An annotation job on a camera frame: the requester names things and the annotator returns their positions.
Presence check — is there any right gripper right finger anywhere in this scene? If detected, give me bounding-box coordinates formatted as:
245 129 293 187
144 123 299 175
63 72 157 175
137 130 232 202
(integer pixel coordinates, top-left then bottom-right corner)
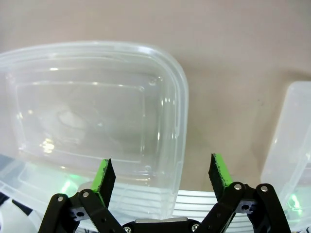
194 153 292 233

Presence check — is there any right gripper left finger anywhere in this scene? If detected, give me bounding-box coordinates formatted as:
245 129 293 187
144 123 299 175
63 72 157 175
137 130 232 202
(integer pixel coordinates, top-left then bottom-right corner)
40 158 123 233

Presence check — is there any large clear plastic container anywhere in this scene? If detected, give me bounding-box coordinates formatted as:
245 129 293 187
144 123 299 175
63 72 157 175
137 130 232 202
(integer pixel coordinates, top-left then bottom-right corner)
0 40 190 220

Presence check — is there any small clear plastic container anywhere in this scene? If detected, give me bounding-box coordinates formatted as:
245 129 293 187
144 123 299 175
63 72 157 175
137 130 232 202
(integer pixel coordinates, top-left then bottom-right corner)
260 81 311 220

